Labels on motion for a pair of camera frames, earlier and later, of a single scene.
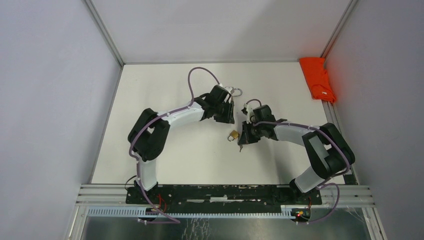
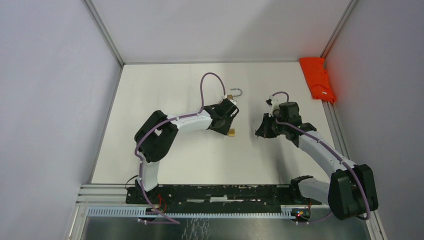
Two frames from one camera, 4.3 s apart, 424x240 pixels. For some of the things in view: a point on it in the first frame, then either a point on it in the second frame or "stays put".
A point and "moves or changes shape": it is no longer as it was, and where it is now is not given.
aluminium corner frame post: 338,30 stays put
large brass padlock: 232,91 stays put
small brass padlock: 234,134 moves or changes shape
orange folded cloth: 316,74 stays put
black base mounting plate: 224,199 stays put
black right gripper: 246,138 -> 264,130
